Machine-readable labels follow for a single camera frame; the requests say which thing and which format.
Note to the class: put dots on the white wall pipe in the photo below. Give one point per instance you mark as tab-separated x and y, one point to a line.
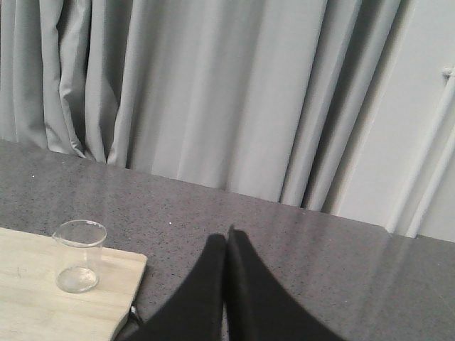
427	172

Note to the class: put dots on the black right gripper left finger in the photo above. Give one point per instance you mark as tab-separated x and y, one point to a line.
195	310

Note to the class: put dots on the grey curtain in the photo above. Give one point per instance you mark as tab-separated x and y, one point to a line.
260	98

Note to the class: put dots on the small glass beaker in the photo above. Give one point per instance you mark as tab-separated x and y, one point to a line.
79	246

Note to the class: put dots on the black cutting board handle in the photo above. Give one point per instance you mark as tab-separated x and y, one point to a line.
133	323

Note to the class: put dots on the wooden cutting board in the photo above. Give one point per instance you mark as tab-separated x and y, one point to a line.
34	308

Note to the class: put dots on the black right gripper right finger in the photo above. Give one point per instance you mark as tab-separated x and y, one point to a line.
258	306

